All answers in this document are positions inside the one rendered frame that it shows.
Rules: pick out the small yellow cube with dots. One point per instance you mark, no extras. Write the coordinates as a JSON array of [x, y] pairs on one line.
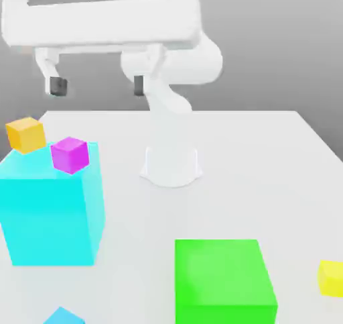
[[332, 278]]

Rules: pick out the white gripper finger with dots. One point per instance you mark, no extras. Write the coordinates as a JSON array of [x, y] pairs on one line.
[[139, 61], [51, 69]]

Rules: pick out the small orange cube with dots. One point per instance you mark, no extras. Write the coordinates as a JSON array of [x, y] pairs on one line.
[[26, 136]]

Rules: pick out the small light blue cube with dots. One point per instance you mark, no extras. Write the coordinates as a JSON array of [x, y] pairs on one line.
[[63, 317]]

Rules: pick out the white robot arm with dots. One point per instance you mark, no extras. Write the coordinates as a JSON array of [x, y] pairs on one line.
[[171, 141]]

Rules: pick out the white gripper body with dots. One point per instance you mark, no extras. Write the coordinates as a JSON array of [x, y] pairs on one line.
[[107, 20]]

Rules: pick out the large cyan box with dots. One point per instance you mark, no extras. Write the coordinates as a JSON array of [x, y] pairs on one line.
[[45, 216]]

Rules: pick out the large green box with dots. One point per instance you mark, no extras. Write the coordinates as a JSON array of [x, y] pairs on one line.
[[222, 278]]

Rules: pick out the small magenta cube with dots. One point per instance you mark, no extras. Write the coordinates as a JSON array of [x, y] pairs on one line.
[[70, 156]]

